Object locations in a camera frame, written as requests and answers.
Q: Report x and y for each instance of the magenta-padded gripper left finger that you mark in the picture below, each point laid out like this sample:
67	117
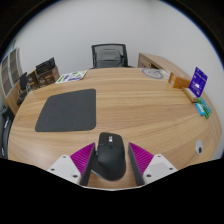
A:
81	160

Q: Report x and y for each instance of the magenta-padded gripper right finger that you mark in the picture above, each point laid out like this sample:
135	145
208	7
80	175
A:
141	160

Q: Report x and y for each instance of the black computer mouse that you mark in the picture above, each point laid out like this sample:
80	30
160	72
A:
110	158

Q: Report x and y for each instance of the dark grey mouse pad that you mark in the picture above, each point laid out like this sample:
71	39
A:
66	110

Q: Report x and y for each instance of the small blue package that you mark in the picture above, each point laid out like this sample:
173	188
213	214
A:
200	109

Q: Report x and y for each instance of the small tan box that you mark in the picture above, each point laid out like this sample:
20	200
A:
190	95

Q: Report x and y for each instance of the black padded office chair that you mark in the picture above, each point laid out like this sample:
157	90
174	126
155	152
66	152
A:
6	130

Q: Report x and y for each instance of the green package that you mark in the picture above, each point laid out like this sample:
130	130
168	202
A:
206	108

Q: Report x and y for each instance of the white printed leaflet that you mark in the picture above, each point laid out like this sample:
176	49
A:
71	77

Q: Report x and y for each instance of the orange cardboard box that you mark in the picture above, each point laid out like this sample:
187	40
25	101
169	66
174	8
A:
179	81

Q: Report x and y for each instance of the large brown cardboard box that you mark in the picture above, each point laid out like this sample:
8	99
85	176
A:
48	78

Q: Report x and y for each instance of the small brown cardboard box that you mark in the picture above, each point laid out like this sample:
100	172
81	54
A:
32	80

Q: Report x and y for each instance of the purple card package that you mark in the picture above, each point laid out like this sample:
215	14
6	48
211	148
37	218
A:
198	82

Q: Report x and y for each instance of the small black chair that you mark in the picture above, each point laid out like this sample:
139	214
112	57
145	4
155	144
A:
23	81

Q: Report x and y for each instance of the wooden side desk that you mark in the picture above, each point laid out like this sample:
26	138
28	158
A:
160	61

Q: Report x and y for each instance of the black product box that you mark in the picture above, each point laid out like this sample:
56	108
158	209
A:
45	65

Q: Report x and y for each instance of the black mesh office chair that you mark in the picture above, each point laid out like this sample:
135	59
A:
109	56

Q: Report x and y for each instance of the wooden shelf unit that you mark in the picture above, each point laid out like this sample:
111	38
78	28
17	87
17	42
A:
9	76

